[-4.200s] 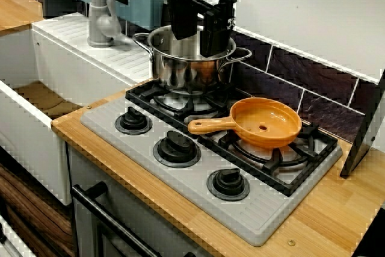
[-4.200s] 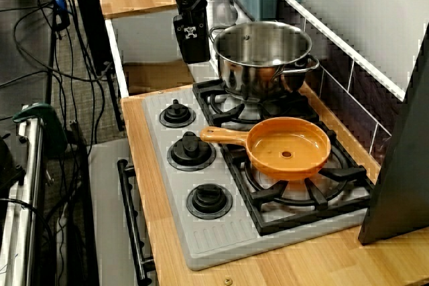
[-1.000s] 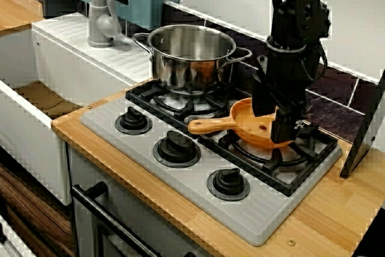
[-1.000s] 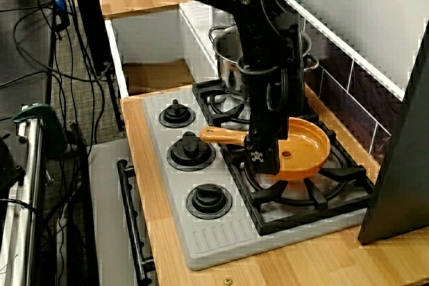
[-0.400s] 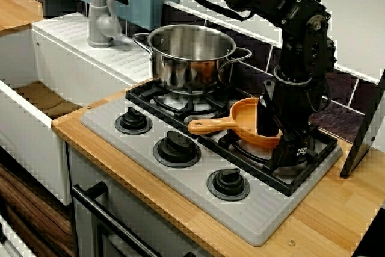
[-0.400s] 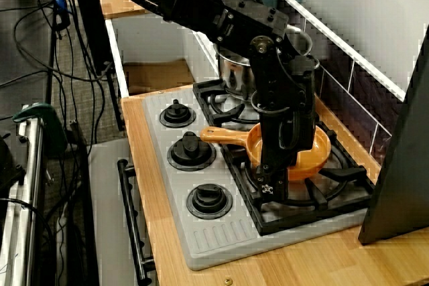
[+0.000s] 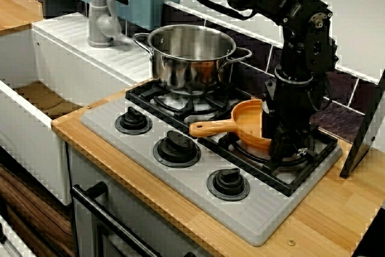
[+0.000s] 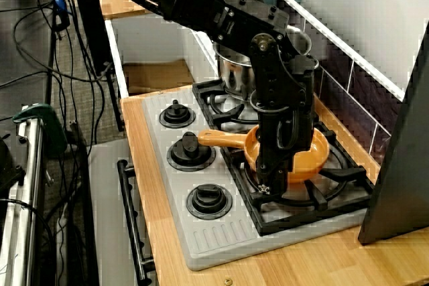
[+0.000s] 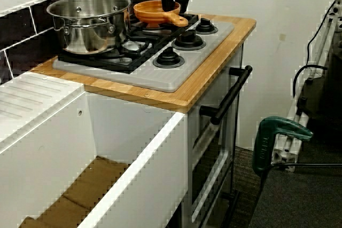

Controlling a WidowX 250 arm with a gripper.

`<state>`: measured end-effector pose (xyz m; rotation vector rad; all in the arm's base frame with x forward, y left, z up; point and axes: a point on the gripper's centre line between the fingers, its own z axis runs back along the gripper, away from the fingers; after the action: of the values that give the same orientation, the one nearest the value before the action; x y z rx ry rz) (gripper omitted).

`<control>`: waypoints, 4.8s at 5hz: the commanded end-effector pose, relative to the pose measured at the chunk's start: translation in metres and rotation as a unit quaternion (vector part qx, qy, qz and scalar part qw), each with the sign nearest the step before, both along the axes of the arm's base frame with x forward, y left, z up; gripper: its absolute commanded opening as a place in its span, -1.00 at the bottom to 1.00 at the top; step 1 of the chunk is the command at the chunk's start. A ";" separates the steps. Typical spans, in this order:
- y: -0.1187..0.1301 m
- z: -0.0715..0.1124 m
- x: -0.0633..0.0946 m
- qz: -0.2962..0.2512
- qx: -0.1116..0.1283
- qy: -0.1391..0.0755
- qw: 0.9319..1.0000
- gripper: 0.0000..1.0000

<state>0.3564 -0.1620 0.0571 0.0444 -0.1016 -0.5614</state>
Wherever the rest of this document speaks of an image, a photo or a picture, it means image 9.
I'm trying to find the orange plastic frying pan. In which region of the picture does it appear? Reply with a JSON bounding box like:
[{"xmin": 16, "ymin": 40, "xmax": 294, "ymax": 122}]
[{"xmin": 133, "ymin": 0, "xmax": 189, "ymax": 28}]

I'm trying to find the black stove knob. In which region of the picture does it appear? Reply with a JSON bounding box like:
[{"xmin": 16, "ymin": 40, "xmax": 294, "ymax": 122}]
[
  {"xmin": 153, "ymin": 46, "xmax": 185, "ymax": 69},
  {"xmin": 195, "ymin": 17, "xmax": 219, "ymax": 35},
  {"xmin": 171, "ymin": 29, "xmax": 207, "ymax": 51}
]

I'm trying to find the wooden kitchen countertop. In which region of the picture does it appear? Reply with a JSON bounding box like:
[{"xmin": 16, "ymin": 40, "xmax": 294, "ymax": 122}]
[{"xmin": 29, "ymin": 14, "xmax": 257, "ymax": 114}]

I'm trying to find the grey toy stove plate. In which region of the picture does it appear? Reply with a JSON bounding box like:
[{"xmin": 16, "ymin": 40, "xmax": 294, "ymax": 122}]
[{"xmin": 52, "ymin": 13, "xmax": 235, "ymax": 92}]

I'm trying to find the black burner grate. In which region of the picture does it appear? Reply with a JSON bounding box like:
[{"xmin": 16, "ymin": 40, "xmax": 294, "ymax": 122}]
[{"xmin": 57, "ymin": 11, "xmax": 200, "ymax": 75}]

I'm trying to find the stainless steel cooking pot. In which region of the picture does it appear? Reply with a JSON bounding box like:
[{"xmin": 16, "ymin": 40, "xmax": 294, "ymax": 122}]
[{"xmin": 46, "ymin": 0, "xmax": 134, "ymax": 55}]

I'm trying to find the white oven door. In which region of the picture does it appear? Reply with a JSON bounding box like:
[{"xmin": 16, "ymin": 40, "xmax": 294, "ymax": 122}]
[{"xmin": 186, "ymin": 43, "xmax": 245, "ymax": 228}]

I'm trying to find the white sink basin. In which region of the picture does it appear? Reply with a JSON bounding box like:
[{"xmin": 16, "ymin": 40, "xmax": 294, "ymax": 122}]
[{"xmin": 0, "ymin": 72, "xmax": 189, "ymax": 228}]

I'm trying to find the dark equipment box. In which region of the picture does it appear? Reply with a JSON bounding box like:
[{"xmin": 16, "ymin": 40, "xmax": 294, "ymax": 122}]
[{"xmin": 303, "ymin": 49, "xmax": 342, "ymax": 118}]

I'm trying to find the brown cardboard sheet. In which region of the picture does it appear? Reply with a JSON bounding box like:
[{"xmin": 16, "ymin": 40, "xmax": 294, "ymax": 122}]
[{"xmin": 18, "ymin": 155, "xmax": 131, "ymax": 228}]

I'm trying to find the black oven door handle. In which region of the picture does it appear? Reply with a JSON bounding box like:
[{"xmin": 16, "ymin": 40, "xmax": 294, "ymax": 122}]
[{"xmin": 199, "ymin": 65, "xmax": 253, "ymax": 126}]

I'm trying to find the black cable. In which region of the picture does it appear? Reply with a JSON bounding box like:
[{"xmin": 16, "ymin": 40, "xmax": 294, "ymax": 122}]
[
  {"xmin": 292, "ymin": 65, "xmax": 329, "ymax": 99},
  {"xmin": 306, "ymin": 0, "xmax": 339, "ymax": 65}
]

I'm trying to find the aluminium frame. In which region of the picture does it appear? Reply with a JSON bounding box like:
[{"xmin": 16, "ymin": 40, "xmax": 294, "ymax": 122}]
[{"xmin": 271, "ymin": 0, "xmax": 342, "ymax": 172}]

